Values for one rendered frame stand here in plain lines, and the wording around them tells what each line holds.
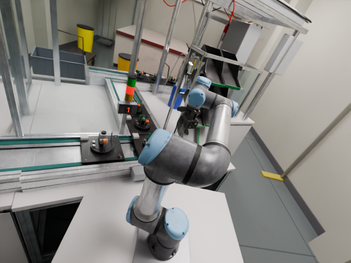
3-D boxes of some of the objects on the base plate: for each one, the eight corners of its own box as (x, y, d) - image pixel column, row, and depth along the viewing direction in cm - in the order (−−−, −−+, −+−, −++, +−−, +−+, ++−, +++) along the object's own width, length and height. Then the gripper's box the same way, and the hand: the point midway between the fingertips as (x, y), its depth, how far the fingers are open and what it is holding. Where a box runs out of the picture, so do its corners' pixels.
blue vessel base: (181, 109, 219) (188, 90, 204) (170, 109, 211) (177, 88, 196) (176, 103, 229) (183, 84, 215) (165, 102, 221) (172, 82, 207)
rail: (176, 169, 132) (180, 159, 126) (22, 192, 87) (19, 178, 81) (173, 164, 136) (177, 154, 130) (24, 183, 90) (21, 169, 84)
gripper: (190, 110, 87) (177, 143, 98) (205, 111, 91) (190, 142, 103) (183, 102, 93) (171, 133, 104) (197, 103, 97) (184, 133, 109)
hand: (179, 133), depth 105 cm, fingers closed
